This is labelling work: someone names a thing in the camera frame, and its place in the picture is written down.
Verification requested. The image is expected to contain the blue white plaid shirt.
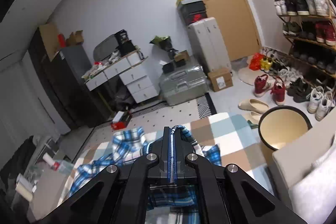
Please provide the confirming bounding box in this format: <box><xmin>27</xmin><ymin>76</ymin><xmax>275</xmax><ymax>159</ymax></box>
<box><xmin>66</xmin><ymin>125</ymin><xmax>221</xmax><ymax>222</ymax></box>

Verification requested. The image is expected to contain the patterned floor rug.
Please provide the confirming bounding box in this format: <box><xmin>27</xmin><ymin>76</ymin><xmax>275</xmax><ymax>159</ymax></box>
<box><xmin>79</xmin><ymin>93</ymin><xmax>217</xmax><ymax>156</ymax></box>

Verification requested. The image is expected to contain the checkered bed cover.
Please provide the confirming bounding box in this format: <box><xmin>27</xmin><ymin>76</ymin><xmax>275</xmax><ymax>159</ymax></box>
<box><xmin>58</xmin><ymin>113</ymin><xmax>274</xmax><ymax>223</ymax></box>

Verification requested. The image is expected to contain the red shoe box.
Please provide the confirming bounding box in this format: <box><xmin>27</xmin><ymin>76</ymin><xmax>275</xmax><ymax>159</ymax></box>
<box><xmin>110</xmin><ymin>111</ymin><xmax>132</xmax><ymax>131</ymax></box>

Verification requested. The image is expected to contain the silver hard suitcase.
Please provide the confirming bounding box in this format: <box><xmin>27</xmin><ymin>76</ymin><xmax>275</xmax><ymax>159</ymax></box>
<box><xmin>159</xmin><ymin>64</ymin><xmax>209</xmax><ymax>106</ymax></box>

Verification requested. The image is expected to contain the beige slipper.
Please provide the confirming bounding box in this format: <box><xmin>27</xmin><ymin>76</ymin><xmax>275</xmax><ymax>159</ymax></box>
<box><xmin>238</xmin><ymin>98</ymin><xmax>269</xmax><ymax>114</ymax></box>

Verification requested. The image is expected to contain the cardboard box on floor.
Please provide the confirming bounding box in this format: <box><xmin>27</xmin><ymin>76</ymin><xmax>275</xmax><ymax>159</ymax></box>
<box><xmin>208</xmin><ymin>67</ymin><xmax>233</xmax><ymax>92</ymax></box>

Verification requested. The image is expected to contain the white drawer desk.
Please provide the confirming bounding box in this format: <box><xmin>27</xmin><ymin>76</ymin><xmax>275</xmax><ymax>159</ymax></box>
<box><xmin>85</xmin><ymin>50</ymin><xmax>160</xmax><ymax>103</ymax></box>

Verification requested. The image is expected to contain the round beige black basin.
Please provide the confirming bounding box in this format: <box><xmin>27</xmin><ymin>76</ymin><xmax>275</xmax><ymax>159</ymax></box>
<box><xmin>258</xmin><ymin>105</ymin><xmax>312</xmax><ymax>151</ymax></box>

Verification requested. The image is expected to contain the left red high-top sneaker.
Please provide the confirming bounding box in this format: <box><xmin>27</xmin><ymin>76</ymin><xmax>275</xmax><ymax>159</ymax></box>
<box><xmin>253</xmin><ymin>74</ymin><xmax>273</xmax><ymax>97</ymax></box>

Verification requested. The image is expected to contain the red high-top sneaker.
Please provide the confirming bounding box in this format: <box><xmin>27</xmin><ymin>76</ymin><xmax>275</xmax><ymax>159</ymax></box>
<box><xmin>253</xmin><ymin>74</ymin><xmax>273</xmax><ymax>97</ymax></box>
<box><xmin>271</xmin><ymin>77</ymin><xmax>286</xmax><ymax>106</ymax></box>

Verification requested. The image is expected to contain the right red high-top sneaker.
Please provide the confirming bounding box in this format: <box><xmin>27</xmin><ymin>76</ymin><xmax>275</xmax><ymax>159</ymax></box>
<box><xmin>271</xmin><ymin>77</ymin><xmax>286</xmax><ymax>106</ymax></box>

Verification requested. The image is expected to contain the orange plastic bag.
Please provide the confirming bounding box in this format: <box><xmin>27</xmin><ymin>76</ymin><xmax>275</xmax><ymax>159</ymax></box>
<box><xmin>249</xmin><ymin>53</ymin><xmax>264</xmax><ymax>71</ymax></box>

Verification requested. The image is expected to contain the dark cabinet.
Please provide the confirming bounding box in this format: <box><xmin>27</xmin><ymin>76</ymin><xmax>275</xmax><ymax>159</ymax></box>
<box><xmin>28</xmin><ymin>23</ymin><xmax>110</xmax><ymax>130</ymax></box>

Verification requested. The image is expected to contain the white pillow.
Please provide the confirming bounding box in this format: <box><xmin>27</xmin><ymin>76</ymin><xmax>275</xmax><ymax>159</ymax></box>
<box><xmin>289</xmin><ymin>145</ymin><xmax>335</xmax><ymax>223</ymax></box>

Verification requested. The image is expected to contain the green wrapped bouquet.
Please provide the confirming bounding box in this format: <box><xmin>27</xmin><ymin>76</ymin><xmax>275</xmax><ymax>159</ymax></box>
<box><xmin>150</xmin><ymin>36</ymin><xmax>173</xmax><ymax>51</ymax></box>

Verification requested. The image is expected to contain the grey bag on desk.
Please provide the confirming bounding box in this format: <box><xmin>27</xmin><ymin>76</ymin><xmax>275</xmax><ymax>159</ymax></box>
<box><xmin>93</xmin><ymin>34</ymin><xmax>118</xmax><ymax>62</ymax></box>

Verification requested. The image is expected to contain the white sneaker pair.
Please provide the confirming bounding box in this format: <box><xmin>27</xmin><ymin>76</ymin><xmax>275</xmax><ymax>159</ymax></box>
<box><xmin>306</xmin><ymin>86</ymin><xmax>335</xmax><ymax>121</ymax></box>

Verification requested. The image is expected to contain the yellow lid black box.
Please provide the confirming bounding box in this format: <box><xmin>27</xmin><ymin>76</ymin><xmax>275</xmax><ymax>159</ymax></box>
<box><xmin>176</xmin><ymin>0</ymin><xmax>207</xmax><ymax>26</ymax></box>

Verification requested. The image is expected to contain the wooden shoe rack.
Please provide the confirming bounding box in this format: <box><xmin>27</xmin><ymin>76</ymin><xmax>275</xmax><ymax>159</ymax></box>
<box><xmin>273</xmin><ymin>0</ymin><xmax>335</xmax><ymax>87</ymax></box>

